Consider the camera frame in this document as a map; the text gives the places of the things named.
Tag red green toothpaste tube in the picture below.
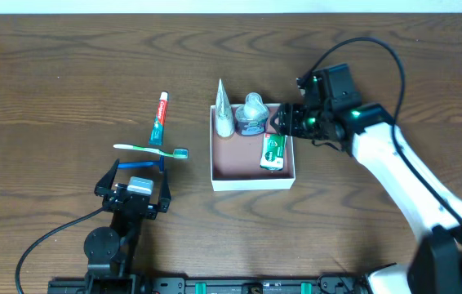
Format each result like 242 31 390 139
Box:
149 91 169 146

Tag blue disposable razor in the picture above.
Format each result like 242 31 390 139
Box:
118 156 165 172

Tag white Pantene tube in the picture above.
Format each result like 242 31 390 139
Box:
215 79 235 138

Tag green white toothbrush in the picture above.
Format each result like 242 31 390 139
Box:
113 144 189 159

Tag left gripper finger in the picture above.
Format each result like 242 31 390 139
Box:
158 170 171 212
94 159 119 197

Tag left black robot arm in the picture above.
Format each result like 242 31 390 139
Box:
83 161 171 278

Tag left black cable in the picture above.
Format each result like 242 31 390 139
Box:
14 206 108 294

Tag white box with pink interior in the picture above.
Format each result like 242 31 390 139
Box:
209 105 295 192

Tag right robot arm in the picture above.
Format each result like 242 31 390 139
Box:
270 104 462 293

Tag black cable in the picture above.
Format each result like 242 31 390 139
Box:
14 206 108 294
302 36 462 262

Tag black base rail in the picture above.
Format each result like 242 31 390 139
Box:
47 275 371 294

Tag green white soap packet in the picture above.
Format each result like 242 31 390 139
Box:
260 133 287 171

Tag right black cable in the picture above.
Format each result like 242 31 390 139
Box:
302 36 462 262

